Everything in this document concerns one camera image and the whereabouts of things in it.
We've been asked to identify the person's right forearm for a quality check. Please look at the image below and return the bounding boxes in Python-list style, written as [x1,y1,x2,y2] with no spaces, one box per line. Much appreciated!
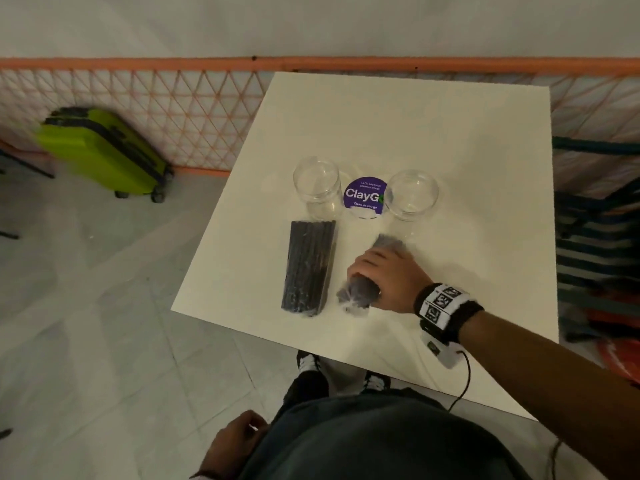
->
[457,310,640,480]

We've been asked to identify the orange mesh fence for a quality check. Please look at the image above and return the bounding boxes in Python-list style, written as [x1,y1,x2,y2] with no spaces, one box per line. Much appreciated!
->
[0,56,640,195]

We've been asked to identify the stack of teal chairs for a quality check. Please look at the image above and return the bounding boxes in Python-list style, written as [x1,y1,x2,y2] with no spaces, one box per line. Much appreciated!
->
[552,136,640,315]

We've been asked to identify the black straw packet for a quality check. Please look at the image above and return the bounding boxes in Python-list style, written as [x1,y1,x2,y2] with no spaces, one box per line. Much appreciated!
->
[335,233,409,315]
[281,220,339,318]

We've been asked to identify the person's left hand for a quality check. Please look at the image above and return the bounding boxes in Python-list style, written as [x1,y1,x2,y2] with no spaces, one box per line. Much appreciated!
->
[199,409,271,480]

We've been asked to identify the person's dark clothing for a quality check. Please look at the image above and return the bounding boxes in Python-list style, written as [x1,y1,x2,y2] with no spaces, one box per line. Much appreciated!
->
[239,369,531,480]

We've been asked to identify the person's right hand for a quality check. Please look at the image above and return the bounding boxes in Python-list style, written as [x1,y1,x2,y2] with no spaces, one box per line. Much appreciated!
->
[346,246,435,315]

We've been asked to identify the person's left shoe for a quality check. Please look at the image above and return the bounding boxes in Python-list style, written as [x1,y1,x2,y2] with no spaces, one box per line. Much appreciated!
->
[296,350,321,375]

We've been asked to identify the clear plastic cup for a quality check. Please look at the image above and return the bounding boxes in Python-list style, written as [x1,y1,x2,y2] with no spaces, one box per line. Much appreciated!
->
[293,156,344,221]
[383,169,440,223]

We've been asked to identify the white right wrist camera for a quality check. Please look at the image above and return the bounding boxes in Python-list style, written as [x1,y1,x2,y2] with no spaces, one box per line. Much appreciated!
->
[419,319,466,369]

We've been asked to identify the lime green suitcase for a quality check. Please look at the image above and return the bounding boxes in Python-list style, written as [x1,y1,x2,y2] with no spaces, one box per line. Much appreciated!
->
[35,106,175,203]

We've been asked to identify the orange bag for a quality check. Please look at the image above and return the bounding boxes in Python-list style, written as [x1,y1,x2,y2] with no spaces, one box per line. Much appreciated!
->
[585,294,640,385]

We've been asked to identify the black right camera cable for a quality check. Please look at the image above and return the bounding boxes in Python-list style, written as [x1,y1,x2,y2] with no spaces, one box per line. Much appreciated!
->
[447,350,472,413]

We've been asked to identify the round purple sticker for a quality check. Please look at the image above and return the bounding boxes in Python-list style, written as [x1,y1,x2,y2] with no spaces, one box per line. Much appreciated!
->
[343,176,389,215]

